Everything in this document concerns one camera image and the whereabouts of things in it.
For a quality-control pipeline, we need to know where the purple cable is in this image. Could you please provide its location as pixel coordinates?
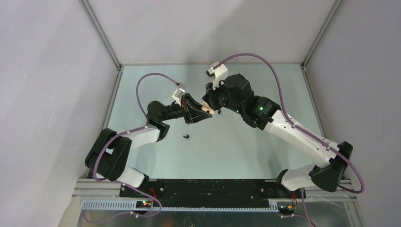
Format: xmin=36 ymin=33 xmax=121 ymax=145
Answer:
xmin=84 ymin=73 xmax=183 ymax=221
xmin=216 ymin=52 xmax=366 ymax=227

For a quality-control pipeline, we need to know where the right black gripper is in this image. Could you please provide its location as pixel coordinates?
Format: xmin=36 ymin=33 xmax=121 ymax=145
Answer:
xmin=203 ymin=78 xmax=243 ymax=115

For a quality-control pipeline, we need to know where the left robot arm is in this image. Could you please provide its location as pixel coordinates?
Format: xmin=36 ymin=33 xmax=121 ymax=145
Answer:
xmin=85 ymin=93 xmax=214 ymax=197

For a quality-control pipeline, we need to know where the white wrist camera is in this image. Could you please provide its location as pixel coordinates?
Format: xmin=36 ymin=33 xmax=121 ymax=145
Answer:
xmin=172 ymin=83 xmax=185 ymax=106
xmin=206 ymin=61 xmax=228 ymax=90

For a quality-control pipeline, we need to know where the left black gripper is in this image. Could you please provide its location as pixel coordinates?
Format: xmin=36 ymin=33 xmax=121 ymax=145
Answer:
xmin=161 ymin=93 xmax=212 ymax=125

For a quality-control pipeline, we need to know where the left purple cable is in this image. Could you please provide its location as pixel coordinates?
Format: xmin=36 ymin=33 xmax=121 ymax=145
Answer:
xmin=84 ymin=73 xmax=183 ymax=221

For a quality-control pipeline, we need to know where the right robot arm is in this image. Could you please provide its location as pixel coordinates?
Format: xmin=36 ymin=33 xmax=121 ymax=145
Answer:
xmin=202 ymin=74 xmax=353 ymax=198

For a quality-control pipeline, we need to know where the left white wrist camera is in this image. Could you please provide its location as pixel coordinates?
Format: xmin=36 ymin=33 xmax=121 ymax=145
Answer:
xmin=172 ymin=83 xmax=185 ymax=106

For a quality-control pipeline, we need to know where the aluminium frame rail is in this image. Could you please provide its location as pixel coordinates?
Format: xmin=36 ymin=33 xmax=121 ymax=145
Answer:
xmin=71 ymin=178 xmax=358 ymax=214

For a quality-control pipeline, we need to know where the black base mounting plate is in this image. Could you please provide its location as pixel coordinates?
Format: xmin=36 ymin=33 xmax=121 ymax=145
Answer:
xmin=139 ymin=179 xmax=303 ymax=209

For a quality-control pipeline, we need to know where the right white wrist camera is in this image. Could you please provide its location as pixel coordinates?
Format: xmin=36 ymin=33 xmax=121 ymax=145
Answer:
xmin=206 ymin=61 xmax=228 ymax=90

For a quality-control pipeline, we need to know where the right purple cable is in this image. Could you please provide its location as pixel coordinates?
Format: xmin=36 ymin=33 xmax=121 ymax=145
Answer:
xmin=216 ymin=52 xmax=366 ymax=227

